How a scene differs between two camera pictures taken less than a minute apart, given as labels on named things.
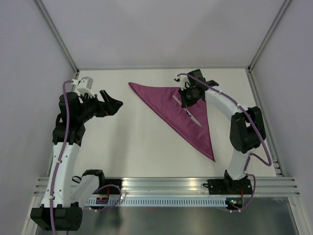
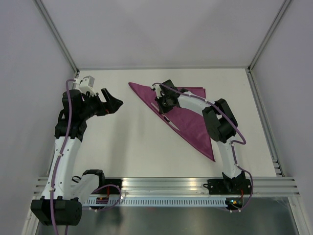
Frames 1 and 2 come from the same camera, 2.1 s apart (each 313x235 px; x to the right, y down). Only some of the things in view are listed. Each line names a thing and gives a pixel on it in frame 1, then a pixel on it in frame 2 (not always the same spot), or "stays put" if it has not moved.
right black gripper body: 189,96 → 164,104
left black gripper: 111,105 stays put
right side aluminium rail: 265,125 stays put
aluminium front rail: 190,186 stays put
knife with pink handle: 188,113 → 165,117
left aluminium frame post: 55,32 stays put
